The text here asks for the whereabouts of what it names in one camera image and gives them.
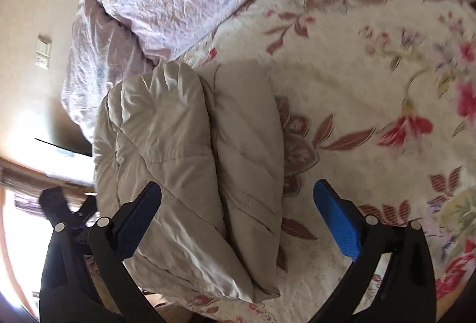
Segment window with dark frame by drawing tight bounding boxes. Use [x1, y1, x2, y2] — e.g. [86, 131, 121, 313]
[22, 137, 95, 183]

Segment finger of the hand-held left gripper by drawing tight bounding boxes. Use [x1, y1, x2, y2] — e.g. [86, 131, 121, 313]
[69, 195, 98, 230]

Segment purple curtain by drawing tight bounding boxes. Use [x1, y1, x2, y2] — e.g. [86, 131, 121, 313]
[11, 193, 49, 217]

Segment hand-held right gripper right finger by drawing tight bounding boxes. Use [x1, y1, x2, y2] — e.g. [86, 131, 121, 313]
[307, 179, 437, 323]

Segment beige puffer jacket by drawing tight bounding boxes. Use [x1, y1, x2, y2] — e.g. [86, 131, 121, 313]
[91, 61, 285, 303]

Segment wooden window sill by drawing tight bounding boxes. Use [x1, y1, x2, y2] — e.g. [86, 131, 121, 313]
[0, 156, 97, 198]

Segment lilac crinkled pillow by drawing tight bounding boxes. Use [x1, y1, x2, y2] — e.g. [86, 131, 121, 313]
[61, 0, 155, 145]

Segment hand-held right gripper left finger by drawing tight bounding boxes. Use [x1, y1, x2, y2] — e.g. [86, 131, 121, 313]
[39, 182, 166, 323]

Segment floral fleece blanket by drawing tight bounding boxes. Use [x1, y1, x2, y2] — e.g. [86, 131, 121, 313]
[175, 0, 476, 323]

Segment white wall switch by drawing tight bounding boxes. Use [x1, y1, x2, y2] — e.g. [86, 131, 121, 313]
[36, 35, 53, 55]

